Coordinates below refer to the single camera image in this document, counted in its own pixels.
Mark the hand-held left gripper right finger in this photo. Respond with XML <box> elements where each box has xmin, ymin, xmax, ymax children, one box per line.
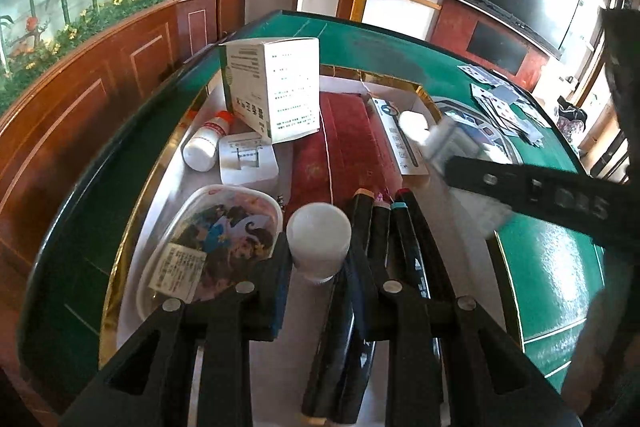
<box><xmin>345</xmin><ymin>251</ymin><xmax>583</xmax><ymax>427</ymax></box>

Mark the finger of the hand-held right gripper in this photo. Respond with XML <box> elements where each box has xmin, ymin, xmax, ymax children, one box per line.
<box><xmin>444</xmin><ymin>155</ymin><xmax>640</xmax><ymax>253</ymax></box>

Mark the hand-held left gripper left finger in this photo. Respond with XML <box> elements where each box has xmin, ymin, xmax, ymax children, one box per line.
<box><xmin>60</xmin><ymin>233</ymin><xmax>294</xmax><ymax>427</ymax></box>

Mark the black marker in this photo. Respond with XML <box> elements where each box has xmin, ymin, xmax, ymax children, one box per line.
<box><xmin>300</xmin><ymin>188</ymin><xmax>374</xmax><ymax>426</ymax></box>
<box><xmin>397</xmin><ymin>188</ymin><xmax>458</xmax><ymax>308</ymax></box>
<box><xmin>340</xmin><ymin>192</ymin><xmax>394</xmax><ymax>426</ymax></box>
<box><xmin>390</xmin><ymin>202</ymin><xmax>446</xmax><ymax>403</ymax></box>

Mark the white gold-edged tray box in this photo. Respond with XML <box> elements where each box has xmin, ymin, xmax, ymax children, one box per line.
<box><xmin>97</xmin><ymin>64</ymin><xmax>526</xmax><ymax>427</ymax></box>

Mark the white round jar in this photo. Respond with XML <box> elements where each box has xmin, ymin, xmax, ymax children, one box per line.
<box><xmin>287</xmin><ymin>202</ymin><xmax>351</xmax><ymax>284</ymax></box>

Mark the clear container with cartoon lid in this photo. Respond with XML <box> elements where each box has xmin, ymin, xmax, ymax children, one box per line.
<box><xmin>136</xmin><ymin>184</ymin><xmax>284</xmax><ymax>326</ymax></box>

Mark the white power adapter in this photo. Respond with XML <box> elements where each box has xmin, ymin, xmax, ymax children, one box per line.
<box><xmin>219</xmin><ymin>132</ymin><xmax>280</xmax><ymax>186</ymax></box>

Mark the small white oval case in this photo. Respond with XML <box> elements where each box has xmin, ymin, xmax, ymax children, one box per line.
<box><xmin>399</xmin><ymin>111</ymin><xmax>432</xmax><ymax>142</ymax></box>

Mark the red packet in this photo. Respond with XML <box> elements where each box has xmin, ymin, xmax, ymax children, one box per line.
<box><xmin>285</xmin><ymin>91</ymin><xmax>401</xmax><ymax>218</ymax></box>

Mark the white bottle with red cap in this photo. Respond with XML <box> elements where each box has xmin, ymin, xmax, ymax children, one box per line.
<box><xmin>182</xmin><ymin>111</ymin><xmax>235</xmax><ymax>172</ymax></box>

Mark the long white cardboard package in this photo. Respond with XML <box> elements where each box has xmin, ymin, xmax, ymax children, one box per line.
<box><xmin>367</xmin><ymin>96</ymin><xmax>432</xmax><ymax>178</ymax></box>

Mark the white green medicine box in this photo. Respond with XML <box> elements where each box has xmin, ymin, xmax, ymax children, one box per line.
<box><xmin>218</xmin><ymin>38</ymin><xmax>321</xmax><ymax>146</ymax></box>

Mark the pile of clothes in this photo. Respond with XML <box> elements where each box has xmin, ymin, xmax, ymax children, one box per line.
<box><xmin>557</xmin><ymin>104</ymin><xmax>589</xmax><ymax>143</ymax></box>

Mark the scattered playing cards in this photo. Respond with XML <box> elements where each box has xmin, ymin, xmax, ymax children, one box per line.
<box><xmin>457</xmin><ymin>64</ymin><xmax>549</xmax><ymax>148</ymax></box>

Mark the curved wooden partition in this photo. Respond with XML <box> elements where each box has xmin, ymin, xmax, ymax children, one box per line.
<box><xmin>0</xmin><ymin>0</ymin><xmax>182</xmax><ymax>288</ymax></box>

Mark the brown wooden side cabinet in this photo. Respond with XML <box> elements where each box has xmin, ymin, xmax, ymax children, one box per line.
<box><xmin>177</xmin><ymin>0</ymin><xmax>249</xmax><ymax>63</ymax></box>

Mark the black wall panel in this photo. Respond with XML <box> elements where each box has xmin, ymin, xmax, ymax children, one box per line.
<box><xmin>467</xmin><ymin>21</ymin><xmax>531</xmax><ymax>76</ymax></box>

